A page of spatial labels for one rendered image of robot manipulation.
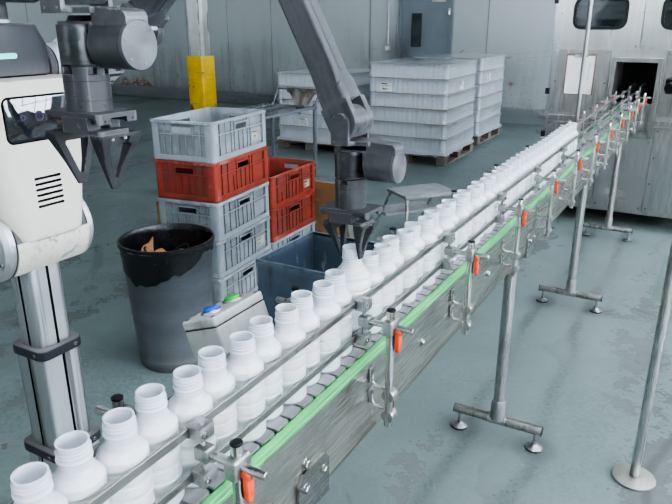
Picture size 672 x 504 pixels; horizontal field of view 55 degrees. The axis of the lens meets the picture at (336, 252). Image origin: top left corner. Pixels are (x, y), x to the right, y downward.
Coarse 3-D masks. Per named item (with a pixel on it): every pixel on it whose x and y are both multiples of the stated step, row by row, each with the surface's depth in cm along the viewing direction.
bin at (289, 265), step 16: (304, 240) 209; (320, 240) 212; (352, 240) 206; (272, 256) 194; (288, 256) 202; (304, 256) 211; (320, 256) 214; (336, 256) 211; (272, 272) 186; (288, 272) 183; (304, 272) 180; (320, 272) 178; (272, 288) 188; (288, 288) 185; (304, 288) 182; (272, 304) 190; (272, 320) 192
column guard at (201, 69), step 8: (192, 56) 1066; (200, 56) 1058; (208, 56) 1072; (192, 64) 1071; (200, 64) 1063; (208, 64) 1075; (192, 72) 1076; (200, 72) 1068; (208, 72) 1078; (192, 80) 1081; (200, 80) 1072; (208, 80) 1081; (192, 88) 1086; (200, 88) 1077; (208, 88) 1085; (192, 96) 1091; (200, 96) 1082; (208, 96) 1088; (192, 104) 1096; (200, 104) 1087; (208, 104) 1091; (216, 104) 1109
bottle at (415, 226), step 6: (408, 222) 148; (414, 222) 149; (408, 228) 146; (414, 228) 146; (420, 228) 148; (414, 234) 146; (414, 240) 146; (420, 240) 147; (420, 246) 146; (420, 252) 147; (420, 264) 148; (420, 270) 149; (420, 276) 149; (420, 288) 150
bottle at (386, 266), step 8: (376, 248) 132; (384, 248) 131; (384, 256) 131; (384, 264) 132; (392, 264) 133; (384, 272) 131; (392, 272) 132; (384, 288) 132; (392, 288) 133; (384, 296) 133; (392, 296) 134; (384, 304) 134; (384, 320) 135
